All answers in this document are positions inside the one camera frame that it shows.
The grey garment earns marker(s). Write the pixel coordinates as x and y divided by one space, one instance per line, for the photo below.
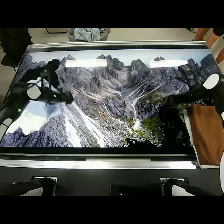
87 33

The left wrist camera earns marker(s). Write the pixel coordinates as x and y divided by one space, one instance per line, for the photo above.
53 68

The brown garment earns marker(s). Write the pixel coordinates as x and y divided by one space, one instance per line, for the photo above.
208 133

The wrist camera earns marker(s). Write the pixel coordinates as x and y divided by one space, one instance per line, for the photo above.
53 68
186 72

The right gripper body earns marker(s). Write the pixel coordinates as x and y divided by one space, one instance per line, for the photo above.
180 98

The person's legs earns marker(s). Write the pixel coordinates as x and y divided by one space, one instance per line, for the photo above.
202 33

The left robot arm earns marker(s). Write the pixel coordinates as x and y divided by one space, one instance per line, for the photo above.
33 91

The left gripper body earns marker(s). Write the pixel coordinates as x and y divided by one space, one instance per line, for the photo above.
62 97

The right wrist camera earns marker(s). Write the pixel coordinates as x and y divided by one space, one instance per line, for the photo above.
186 72

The silver frame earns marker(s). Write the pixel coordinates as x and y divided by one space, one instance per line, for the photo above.
100 164

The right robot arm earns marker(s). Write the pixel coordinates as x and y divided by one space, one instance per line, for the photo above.
211 81

